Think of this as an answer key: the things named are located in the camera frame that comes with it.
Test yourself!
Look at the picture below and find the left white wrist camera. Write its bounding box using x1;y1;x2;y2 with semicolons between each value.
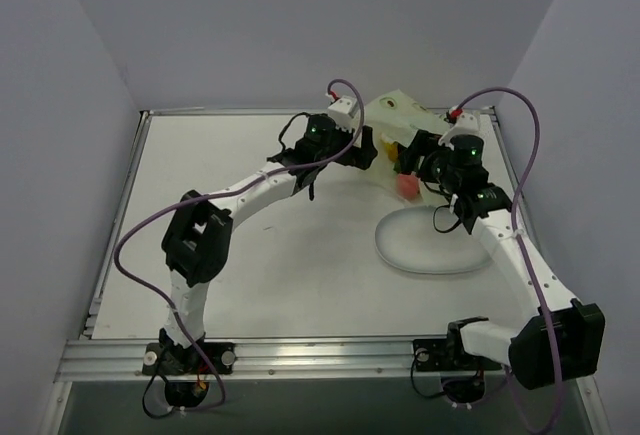
327;96;360;132

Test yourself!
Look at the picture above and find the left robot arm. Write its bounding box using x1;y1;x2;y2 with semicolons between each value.
160;114;377;374

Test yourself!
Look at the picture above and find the aluminium table edge frame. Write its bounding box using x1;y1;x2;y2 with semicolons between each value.
93;110;527;340

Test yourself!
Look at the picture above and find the pink fake peach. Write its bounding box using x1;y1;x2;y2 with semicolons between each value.
396;174;420;201

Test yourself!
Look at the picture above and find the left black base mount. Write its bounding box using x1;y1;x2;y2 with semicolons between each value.
141;339;236;411

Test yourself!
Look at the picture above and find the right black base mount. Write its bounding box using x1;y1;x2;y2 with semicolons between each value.
410;338;506;410

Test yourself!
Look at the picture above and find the orange fake fruit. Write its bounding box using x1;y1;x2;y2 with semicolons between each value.
382;141;399;163

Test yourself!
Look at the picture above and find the aluminium front rail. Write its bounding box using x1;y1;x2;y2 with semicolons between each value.
54;332;599;381

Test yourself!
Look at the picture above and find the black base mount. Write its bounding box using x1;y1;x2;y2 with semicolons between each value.
410;338;506;410
141;339;236;411

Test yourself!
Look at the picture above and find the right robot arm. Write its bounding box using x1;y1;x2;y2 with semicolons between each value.
397;130;605;390

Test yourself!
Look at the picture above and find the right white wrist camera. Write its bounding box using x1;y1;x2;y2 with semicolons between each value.
438;112;481;146

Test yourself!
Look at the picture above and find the white oval plate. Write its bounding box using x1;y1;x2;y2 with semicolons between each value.
374;206;491;275

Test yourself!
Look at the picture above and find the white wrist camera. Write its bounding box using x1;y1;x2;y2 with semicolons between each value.
438;112;481;146
327;96;360;132

